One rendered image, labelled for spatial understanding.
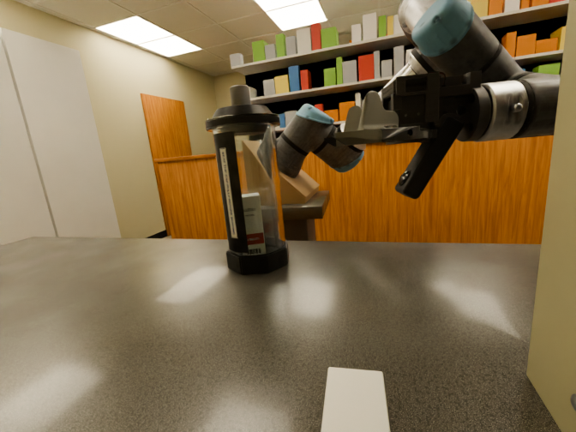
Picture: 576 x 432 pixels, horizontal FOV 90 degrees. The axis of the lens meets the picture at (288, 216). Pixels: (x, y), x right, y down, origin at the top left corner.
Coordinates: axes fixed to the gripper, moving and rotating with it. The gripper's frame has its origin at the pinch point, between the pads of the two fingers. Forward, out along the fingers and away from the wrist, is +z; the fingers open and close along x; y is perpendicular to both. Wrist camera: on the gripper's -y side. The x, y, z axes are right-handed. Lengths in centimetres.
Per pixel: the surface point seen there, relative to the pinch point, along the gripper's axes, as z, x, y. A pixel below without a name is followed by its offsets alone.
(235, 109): 12.0, 2.4, 5.5
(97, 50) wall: 233, -316, 134
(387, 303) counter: -4.6, 12.9, -18.0
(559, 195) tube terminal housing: -11.2, 25.1, -4.5
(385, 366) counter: -1.8, 22.2, -18.1
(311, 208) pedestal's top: 2.2, -44.8, -18.4
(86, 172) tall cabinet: 211, -225, -3
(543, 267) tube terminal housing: -11.4, 24.4, -9.3
